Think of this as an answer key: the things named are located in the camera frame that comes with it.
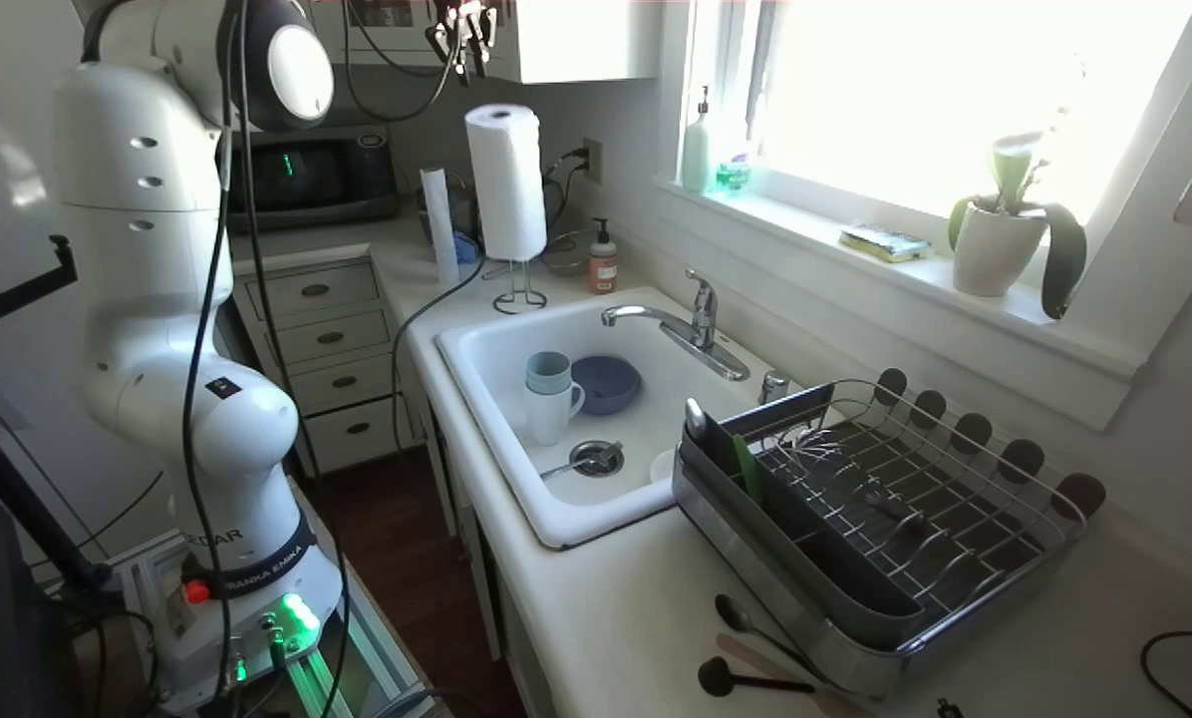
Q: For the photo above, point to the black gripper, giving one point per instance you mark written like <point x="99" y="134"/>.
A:
<point x="467" y="19"/>

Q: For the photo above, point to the white paper towel roll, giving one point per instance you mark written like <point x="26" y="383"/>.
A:
<point x="507" y="186"/>

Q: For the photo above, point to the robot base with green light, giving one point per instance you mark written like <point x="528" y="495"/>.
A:
<point x="289" y="622"/>

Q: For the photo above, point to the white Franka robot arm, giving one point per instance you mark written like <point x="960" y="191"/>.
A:
<point x="141" y="201"/>

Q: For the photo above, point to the thin nearly empty towel roll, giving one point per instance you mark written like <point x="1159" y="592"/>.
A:
<point x="435" y="223"/>

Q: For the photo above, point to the black microwave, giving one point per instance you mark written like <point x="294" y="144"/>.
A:
<point x="330" y="179"/>

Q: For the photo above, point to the pale green soap bottle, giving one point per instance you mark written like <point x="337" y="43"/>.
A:
<point x="695" y="154"/>

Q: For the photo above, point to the pink soap pump bottle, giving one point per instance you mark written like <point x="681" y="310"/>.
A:
<point x="605" y="265"/>

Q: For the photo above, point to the teal glass item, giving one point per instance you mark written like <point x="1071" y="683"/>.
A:
<point x="735" y="173"/>

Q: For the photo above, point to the white drawer cabinet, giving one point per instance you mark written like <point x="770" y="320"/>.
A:
<point x="330" y="343"/>

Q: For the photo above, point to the teal cup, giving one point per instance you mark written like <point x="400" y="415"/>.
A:
<point x="549" y="367"/>

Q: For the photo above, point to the white kitchen sink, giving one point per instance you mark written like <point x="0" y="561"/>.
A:
<point x="501" y="402"/>

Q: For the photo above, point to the chrome sink faucet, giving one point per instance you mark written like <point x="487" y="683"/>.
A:
<point x="701" y="320"/>

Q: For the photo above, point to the blue bowl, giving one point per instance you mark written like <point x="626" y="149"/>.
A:
<point x="609" y="383"/>

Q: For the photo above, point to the white mug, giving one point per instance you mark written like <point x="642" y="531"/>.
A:
<point x="549" y="415"/>

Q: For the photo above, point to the white framed window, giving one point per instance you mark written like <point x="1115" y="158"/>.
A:
<point x="916" y="93"/>

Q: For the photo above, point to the green sponge on sill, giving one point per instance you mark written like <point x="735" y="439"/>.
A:
<point x="879" y="246"/>

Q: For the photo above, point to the green scrub pad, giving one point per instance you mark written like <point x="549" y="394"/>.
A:
<point x="735" y="455"/>

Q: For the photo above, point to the white sink base cabinet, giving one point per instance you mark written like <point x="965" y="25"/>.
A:
<point x="487" y="584"/>

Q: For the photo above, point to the plant in white pot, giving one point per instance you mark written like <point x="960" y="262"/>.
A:
<point x="996" y="246"/>

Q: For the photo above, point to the black measuring spoon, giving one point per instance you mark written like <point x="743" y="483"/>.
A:
<point x="733" y="613"/>
<point x="717" y="677"/>

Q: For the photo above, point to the metal dish rack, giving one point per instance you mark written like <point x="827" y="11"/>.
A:
<point x="887" y="531"/>

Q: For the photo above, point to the white wall cabinet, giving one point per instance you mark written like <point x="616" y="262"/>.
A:
<point x="580" y="43"/>

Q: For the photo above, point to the wall power outlet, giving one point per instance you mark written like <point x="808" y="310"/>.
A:
<point x="588" y="161"/>

